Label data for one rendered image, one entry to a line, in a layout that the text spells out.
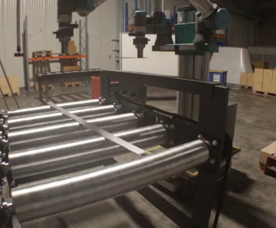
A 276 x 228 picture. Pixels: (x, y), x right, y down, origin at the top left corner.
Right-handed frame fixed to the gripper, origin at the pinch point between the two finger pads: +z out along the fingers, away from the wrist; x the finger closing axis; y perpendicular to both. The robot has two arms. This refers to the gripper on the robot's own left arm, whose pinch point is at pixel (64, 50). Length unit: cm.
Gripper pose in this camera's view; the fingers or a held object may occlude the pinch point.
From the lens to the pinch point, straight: 136.1
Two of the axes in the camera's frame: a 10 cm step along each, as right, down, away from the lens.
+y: -6.4, 1.9, -7.4
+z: 0.0, 9.7, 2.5
